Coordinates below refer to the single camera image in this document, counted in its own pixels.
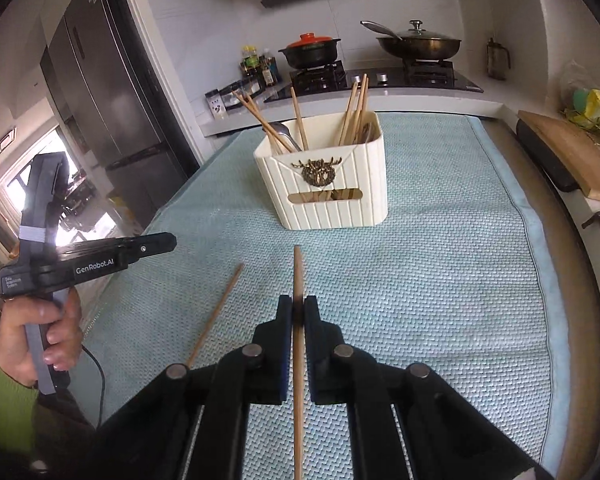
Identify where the dark grey refrigerator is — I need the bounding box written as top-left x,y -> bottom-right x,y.
40,0 -> 201,218

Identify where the person's left forearm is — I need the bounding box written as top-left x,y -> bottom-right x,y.
0,350 -> 41,463

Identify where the black gas stove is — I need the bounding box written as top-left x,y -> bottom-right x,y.
263,60 -> 485,105

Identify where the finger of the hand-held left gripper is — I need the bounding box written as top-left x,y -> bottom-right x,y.
57,232 -> 177,263

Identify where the black pot with red lid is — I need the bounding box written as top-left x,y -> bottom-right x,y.
278,32 -> 342,71

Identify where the tan wooden chopstick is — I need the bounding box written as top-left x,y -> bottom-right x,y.
186,263 -> 244,367
293,245 -> 304,480

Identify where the glass french press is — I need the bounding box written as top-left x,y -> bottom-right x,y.
486,37 -> 511,81

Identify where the cream ribbed utensil holder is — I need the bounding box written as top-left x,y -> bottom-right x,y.
253,111 -> 388,231

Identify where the white label jar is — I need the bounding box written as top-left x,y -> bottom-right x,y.
205,89 -> 231,121

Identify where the yellow cloth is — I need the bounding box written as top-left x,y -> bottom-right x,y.
562,87 -> 600,128

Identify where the metal spoon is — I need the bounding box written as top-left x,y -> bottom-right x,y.
266,121 -> 301,155

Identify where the dark sauce bottle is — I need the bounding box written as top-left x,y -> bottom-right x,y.
261,50 -> 282,87

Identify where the wooden cutting board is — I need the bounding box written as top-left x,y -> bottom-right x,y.
517,110 -> 600,206

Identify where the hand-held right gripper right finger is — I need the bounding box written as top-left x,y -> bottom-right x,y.
304,296 -> 556,480

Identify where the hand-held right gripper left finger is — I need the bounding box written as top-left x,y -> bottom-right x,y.
82,296 -> 295,480

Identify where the wok with glass lid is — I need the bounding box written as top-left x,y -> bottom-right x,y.
360,20 -> 463,61

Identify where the bunch of chopsticks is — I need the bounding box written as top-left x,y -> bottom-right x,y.
232,74 -> 370,155

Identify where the person's left hand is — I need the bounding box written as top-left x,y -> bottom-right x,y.
0,290 -> 83,388

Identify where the light blue woven mat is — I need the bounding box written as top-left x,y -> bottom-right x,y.
67,112 -> 568,480

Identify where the cooking oil bottle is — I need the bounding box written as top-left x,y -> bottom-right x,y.
240,45 -> 262,80

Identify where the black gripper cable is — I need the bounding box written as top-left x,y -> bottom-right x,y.
81,344 -> 107,430

